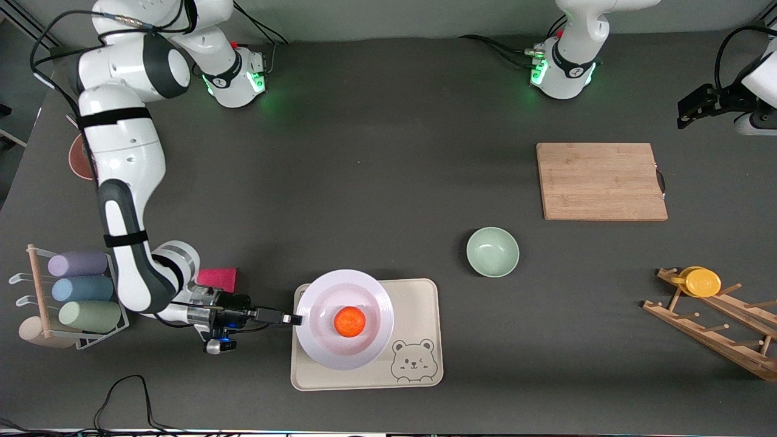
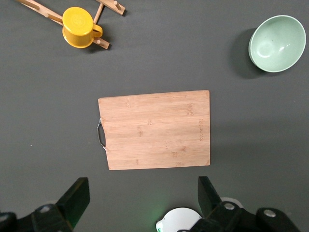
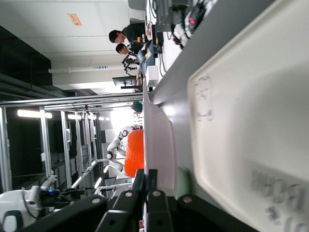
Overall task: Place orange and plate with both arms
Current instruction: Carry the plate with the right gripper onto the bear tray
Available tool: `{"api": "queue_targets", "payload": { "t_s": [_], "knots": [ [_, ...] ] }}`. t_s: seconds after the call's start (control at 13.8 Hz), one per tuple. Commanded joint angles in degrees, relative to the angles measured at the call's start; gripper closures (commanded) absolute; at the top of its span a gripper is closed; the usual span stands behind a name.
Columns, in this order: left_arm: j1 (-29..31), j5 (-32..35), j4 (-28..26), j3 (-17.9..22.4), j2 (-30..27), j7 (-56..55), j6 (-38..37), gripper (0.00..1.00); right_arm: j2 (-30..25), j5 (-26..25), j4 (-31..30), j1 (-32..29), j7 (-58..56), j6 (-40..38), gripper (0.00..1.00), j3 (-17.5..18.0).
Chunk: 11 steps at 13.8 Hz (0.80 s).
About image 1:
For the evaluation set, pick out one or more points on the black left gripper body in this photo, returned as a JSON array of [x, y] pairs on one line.
[[726, 98]]

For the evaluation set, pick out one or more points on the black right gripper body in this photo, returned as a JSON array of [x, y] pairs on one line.
[[235, 309]]

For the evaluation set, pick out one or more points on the white round plate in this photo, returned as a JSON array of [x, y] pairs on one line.
[[331, 291]]

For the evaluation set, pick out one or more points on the orange fruit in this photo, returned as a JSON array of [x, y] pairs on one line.
[[350, 321]]

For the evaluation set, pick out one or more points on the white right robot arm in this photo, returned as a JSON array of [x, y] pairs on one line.
[[127, 158]]

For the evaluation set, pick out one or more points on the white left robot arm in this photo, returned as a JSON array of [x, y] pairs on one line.
[[567, 76]]

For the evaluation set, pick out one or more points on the pink folded cloth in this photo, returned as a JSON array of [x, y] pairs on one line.
[[220, 279]]

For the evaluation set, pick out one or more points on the wooden cutting board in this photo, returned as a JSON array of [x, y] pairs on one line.
[[598, 182]]

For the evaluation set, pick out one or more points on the green cup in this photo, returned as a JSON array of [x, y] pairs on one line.
[[91, 316]]

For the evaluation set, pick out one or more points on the blue cup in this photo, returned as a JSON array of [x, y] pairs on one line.
[[84, 289]]

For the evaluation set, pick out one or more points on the cream bear print tray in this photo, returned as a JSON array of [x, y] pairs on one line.
[[419, 315]]

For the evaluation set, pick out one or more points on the purple cup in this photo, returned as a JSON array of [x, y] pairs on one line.
[[79, 263]]

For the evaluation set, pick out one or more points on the yellow cup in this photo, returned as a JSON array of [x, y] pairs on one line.
[[703, 283]]

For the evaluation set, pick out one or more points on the beige cup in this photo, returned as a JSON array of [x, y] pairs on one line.
[[30, 334]]

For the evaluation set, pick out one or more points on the pink bowl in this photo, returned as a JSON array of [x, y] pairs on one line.
[[80, 159]]

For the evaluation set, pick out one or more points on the wooden dish rack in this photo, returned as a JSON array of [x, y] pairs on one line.
[[716, 340]]

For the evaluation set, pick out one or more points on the light green bowl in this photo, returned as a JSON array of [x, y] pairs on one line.
[[492, 252]]

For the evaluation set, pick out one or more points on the black wall rail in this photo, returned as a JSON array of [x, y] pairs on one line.
[[24, 27]]

